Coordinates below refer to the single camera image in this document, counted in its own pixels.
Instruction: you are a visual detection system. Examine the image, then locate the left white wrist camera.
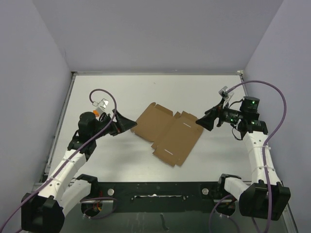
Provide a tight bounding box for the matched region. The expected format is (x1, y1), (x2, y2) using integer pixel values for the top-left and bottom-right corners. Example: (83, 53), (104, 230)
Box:
(92, 98), (109, 110)

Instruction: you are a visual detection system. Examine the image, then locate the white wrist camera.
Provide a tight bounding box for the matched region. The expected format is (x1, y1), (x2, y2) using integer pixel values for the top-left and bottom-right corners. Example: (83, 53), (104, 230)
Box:
(92, 98), (109, 110)
(218, 86), (234, 102)

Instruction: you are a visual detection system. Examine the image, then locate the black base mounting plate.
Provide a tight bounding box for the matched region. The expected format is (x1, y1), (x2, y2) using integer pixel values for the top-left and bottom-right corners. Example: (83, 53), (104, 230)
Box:
(81, 182), (228, 217)

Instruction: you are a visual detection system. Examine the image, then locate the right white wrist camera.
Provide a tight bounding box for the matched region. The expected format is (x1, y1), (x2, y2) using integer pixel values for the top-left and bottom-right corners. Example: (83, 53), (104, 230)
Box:
(218, 86), (234, 102)

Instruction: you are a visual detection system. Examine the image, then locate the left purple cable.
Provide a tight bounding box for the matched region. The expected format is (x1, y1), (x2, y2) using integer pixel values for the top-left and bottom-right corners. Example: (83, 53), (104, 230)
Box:
(0, 88), (118, 233)

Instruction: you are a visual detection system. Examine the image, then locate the brown cardboard box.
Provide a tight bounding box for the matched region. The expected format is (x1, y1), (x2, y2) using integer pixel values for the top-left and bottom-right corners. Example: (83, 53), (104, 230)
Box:
(131, 102), (203, 167)

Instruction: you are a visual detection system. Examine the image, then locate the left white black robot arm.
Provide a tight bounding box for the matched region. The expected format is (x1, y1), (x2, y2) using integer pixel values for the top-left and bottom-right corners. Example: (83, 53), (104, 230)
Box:
(21, 110), (137, 233)

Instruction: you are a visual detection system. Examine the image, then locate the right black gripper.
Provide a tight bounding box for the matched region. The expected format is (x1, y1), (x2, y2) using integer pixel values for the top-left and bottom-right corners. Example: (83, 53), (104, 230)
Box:
(196, 98), (244, 131)

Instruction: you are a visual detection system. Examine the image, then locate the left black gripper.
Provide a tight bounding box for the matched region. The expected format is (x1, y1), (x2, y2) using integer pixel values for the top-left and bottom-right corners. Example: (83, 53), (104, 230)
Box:
(91, 109), (137, 139)

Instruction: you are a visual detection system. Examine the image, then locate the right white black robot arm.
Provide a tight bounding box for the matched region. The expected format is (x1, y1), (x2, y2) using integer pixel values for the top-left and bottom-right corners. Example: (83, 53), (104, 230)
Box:
(196, 97), (291, 221)

